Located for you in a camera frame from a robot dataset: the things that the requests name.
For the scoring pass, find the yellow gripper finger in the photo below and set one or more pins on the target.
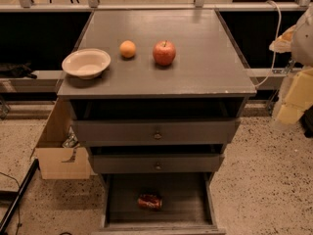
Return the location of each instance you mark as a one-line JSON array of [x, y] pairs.
[[298, 99], [283, 43]]

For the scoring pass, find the red coke can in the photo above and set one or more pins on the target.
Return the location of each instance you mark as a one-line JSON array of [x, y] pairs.
[[149, 201]]

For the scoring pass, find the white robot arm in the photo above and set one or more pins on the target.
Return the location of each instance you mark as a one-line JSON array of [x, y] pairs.
[[301, 52]]

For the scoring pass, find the grey middle drawer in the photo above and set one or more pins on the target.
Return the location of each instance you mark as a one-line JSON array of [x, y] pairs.
[[156, 163]]

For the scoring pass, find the grey drawer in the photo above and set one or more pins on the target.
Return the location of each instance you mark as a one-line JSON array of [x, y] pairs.
[[97, 133], [186, 205], [156, 163]]

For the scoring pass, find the grey drawer cabinet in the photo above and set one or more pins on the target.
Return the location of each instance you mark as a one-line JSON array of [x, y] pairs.
[[158, 119]]

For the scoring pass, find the grey bottom drawer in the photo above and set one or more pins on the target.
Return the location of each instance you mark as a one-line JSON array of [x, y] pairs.
[[186, 205]]

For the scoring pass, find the grey top drawer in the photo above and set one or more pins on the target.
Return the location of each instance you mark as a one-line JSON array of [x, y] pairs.
[[97, 133]]

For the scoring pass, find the red apple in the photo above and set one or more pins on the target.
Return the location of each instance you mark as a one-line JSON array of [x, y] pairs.
[[164, 52]]

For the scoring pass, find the orange fruit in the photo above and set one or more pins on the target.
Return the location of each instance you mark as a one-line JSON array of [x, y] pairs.
[[127, 49]]

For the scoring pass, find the white bowl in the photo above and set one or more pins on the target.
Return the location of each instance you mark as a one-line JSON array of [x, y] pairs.
[[86, 63]]

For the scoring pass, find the cardboard box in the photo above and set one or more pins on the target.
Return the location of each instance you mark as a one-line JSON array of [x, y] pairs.
[[55, 160]]

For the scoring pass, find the black bag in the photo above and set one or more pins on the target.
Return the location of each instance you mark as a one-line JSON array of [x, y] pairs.
[[16, 70]]

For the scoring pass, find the black floor bar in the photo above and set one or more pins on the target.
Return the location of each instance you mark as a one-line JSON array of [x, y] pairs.
[[12, 198]]

